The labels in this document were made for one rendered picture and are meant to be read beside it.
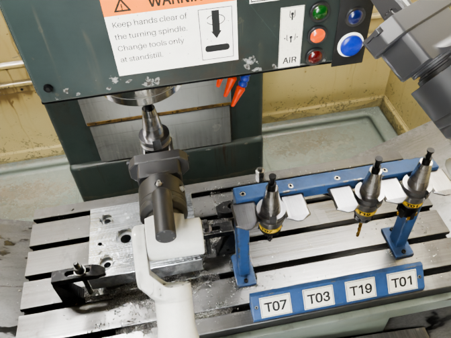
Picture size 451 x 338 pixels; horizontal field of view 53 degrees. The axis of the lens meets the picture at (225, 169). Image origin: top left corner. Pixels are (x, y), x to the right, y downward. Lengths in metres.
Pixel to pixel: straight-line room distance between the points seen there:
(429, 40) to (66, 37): 0.41
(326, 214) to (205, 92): 0.53
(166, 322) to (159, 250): 0.12
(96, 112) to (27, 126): 0.63
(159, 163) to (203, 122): 0.62
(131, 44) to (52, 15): 0.09
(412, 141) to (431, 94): 1.28
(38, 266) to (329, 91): 1.38
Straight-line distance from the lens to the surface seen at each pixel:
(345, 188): 1.03
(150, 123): 0.90
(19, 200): 2.05
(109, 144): 1.54
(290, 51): 0.62
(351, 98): 2.16
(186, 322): 0.80
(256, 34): 0.59
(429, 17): 0.57
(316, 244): 1.32
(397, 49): 0.55
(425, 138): 1.82
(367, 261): 1.31
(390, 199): 1.04
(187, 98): 1.43
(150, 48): 0.58
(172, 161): 0.90
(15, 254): 1.77
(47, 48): 0.59
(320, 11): 0.60
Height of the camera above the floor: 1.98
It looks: 46 degrees down
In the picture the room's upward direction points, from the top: 4 degrees counter-clockwise
